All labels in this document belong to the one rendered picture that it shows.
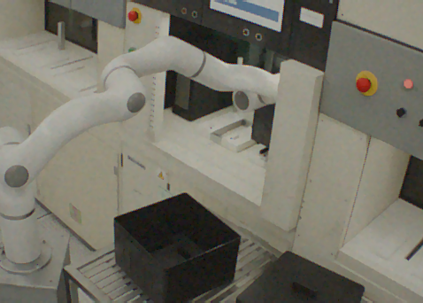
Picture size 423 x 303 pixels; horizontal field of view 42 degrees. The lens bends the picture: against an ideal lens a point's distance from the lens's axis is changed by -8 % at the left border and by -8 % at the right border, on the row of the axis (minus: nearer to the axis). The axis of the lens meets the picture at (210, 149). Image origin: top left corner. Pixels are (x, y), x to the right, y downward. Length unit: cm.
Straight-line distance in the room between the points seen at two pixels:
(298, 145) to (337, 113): 16
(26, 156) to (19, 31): 202
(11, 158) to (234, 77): 70
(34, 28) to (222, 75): 203
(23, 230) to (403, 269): 117
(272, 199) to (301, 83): 41
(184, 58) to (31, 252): 76
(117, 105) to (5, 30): 199
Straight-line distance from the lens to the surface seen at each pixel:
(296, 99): 165
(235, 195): 201
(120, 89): 157
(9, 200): 170
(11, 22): 349
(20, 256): 181
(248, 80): 174
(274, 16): 169
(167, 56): 163
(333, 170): 171
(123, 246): 174
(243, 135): 229
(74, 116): 161
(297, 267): 174
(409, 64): 148
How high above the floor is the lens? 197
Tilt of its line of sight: 30 degrees down
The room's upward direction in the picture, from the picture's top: 6 degrees clockwise
